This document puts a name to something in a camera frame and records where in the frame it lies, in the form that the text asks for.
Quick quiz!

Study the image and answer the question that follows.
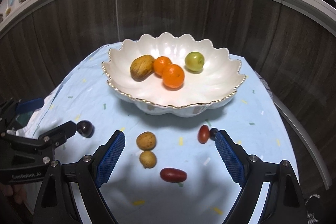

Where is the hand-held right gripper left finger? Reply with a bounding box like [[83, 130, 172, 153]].
[[33, 130, 126, 224]]

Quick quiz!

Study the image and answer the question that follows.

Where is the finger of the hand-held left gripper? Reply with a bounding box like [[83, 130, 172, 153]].
[[0, 97, 45, 135], [37, 120, 78, 152]]

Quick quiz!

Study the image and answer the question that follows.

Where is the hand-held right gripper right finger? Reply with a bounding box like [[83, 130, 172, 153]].
[[215, 130, 307, 224]]

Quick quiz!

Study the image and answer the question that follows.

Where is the dark purple plum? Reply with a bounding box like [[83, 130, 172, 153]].
[[76, 121, 94, 138]]

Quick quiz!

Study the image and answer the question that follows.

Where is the small brown potato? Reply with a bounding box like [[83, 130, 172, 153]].
[[139, 151, 157, 169], [136, 131, 157, 150]]

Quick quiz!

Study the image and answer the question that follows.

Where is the red jujube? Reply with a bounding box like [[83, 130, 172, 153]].
[[198, 125, 210, 144], [160, 168, 188, 183]]

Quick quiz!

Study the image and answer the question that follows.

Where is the white scalloped bowl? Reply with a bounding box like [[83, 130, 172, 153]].
[[101, 32, 247, 117]]

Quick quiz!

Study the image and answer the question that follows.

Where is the large brown potato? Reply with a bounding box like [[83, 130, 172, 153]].
[[130, 55, 155, 82]]

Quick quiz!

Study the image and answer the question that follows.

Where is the orange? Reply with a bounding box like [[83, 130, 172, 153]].
[[154, 56, 173, 77], [162, 64, 185, 89]]

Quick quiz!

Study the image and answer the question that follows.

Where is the green apple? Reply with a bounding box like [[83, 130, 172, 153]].
[[185, 52, 205, 72]]

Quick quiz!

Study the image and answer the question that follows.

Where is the person's left hand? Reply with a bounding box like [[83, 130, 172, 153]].
[[0, 182, 28, 205]]

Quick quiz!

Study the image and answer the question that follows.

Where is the light blue patterned cloth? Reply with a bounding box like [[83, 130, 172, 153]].
[[25, 43, 301, 224]]

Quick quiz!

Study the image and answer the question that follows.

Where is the dark wood kitchen cabinet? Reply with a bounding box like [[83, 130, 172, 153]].
[[0, 0, 336, 188]]

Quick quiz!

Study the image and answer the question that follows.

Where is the grey metal rail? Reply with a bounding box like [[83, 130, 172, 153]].
[[273, 98, 332, 189]]

